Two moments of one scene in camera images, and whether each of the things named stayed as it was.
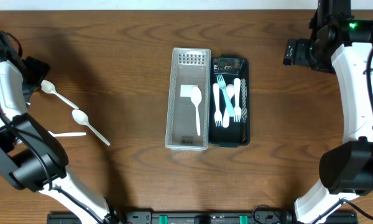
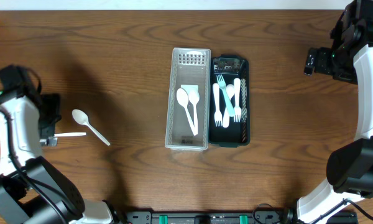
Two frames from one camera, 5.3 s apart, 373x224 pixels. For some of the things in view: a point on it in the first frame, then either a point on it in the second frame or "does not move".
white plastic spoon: (50, 88) -> (183, 98)
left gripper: (37, 73) -> (50, 116)
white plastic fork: (227, 98) does not move
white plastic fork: (237, 111) does not move
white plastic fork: (218, 117) does not move
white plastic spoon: (58, 134) does not move
